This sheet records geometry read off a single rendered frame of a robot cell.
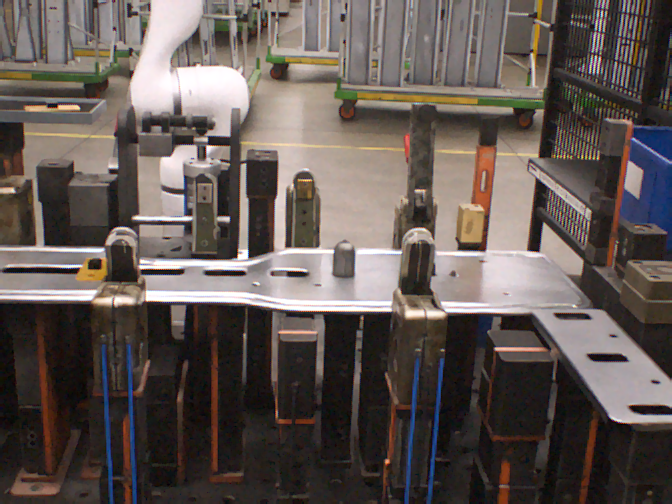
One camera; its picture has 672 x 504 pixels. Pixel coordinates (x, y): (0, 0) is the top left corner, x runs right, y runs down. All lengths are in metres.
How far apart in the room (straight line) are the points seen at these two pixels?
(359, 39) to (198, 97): 6.47
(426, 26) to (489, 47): 0.61
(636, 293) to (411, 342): 0.32
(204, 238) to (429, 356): 0.46
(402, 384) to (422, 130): 0.47
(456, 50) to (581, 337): 7.36
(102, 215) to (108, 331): 0.38
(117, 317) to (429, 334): 0.35
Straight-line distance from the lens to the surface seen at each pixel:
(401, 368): 1.02
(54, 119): 1.47
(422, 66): 8.38
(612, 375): 1.01
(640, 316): 1.17
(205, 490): 1.29
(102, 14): 10.88
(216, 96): 1.70
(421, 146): 1.35
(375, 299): 1.14
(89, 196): 1.37
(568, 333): 1.10
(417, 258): 1.04
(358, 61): 8.13
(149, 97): 1.69
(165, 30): 1.72
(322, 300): 1.13
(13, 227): 1.37
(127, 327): 1.02
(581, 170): 1.85
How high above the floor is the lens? 1.42
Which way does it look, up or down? 19 degrees down
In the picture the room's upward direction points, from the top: 3 degrees clockwise
